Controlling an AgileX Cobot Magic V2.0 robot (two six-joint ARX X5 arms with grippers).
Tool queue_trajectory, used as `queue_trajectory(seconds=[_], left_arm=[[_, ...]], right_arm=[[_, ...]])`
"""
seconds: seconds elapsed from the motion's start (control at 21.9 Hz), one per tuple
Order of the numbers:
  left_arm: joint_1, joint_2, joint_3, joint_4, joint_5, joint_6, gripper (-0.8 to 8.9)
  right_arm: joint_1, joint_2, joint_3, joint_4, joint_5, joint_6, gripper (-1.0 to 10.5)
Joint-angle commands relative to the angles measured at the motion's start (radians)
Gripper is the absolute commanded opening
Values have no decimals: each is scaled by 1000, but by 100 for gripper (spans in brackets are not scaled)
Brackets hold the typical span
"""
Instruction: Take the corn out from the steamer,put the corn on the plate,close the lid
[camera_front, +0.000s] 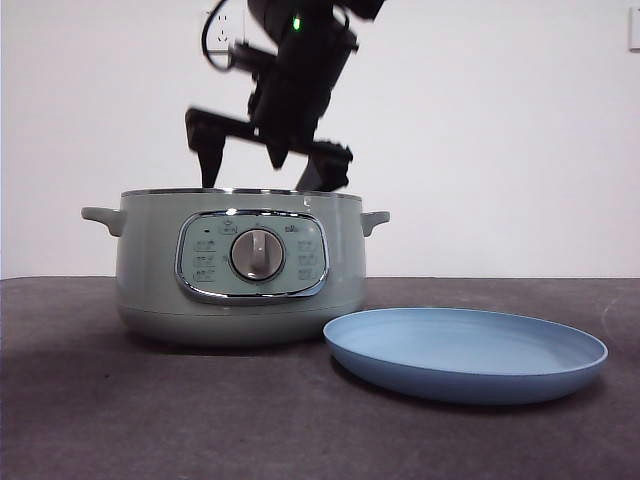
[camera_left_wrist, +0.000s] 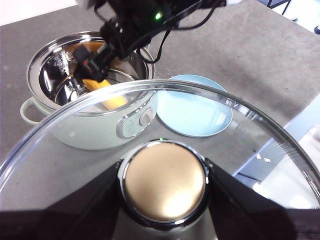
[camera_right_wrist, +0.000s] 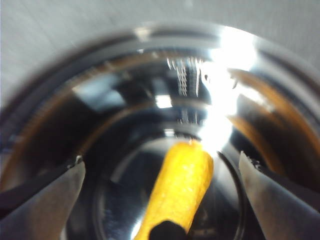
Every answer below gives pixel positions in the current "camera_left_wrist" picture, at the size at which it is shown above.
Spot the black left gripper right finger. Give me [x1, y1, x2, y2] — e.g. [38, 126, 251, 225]
[204, 157, 320, 240]

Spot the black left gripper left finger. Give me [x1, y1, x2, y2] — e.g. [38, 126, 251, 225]
[0, 161, 137, 240]

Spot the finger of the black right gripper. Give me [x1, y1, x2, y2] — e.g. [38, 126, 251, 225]
[72, 46, 93, 76]
[83, 41, 119, 84]

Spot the yellow corn cob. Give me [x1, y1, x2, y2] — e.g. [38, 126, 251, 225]
[81, 42, 128, 111]

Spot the glass lid with green knob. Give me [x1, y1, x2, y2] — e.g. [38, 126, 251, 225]
[0, 79, 320, 240]

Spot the pale green electric steamer pot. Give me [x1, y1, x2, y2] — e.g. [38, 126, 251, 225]
[19, 31, 157, 151]

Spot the blue round plate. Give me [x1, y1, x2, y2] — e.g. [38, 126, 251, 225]
[155, 74, 234, 139]

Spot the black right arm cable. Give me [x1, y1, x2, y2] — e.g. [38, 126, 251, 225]
[136, 27, 173, 64]
[162, 0, 205, 25]

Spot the black metal frame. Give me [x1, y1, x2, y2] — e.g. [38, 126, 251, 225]
[257, 0, 299, 23]

